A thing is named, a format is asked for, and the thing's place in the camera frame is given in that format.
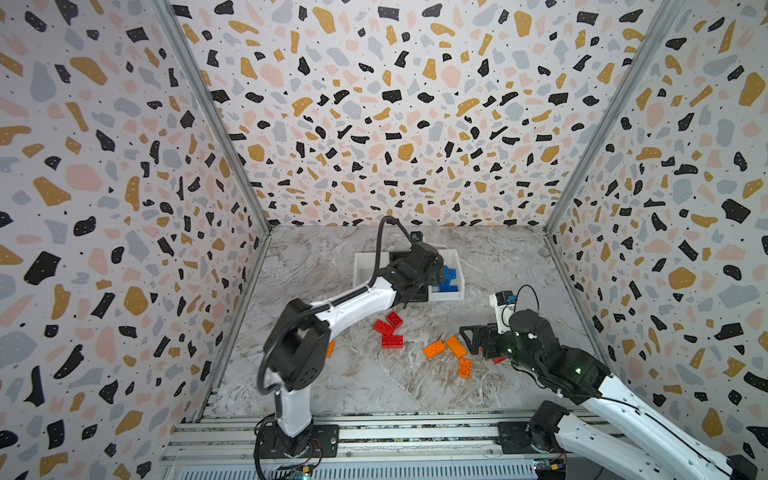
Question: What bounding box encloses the orange lego brick centre lower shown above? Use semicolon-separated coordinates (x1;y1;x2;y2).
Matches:
457;358;472;379

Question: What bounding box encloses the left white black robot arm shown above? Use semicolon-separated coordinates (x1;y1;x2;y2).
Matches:
257;241;444;457

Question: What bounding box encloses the orange lego brick centre upper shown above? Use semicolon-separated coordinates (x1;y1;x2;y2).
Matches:
445;336;468;359

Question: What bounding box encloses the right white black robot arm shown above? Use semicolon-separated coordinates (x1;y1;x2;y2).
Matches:
459;308;758;479

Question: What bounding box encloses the blue lego brick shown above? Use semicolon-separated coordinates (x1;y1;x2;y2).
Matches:
443;266;457;284
438;283;459;293

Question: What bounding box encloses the black middle bin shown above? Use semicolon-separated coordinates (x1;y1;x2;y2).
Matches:
389;250;429;302

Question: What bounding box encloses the left white bin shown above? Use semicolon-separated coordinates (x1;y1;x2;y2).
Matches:
352;252;390;290

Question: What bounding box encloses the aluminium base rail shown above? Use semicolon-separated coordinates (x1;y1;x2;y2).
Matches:
158;410;679;480

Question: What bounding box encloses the orange lego brick centre left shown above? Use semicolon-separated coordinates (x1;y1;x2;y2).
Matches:
423;340;446;360

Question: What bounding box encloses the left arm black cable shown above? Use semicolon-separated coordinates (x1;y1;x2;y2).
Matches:
256;215;421;396

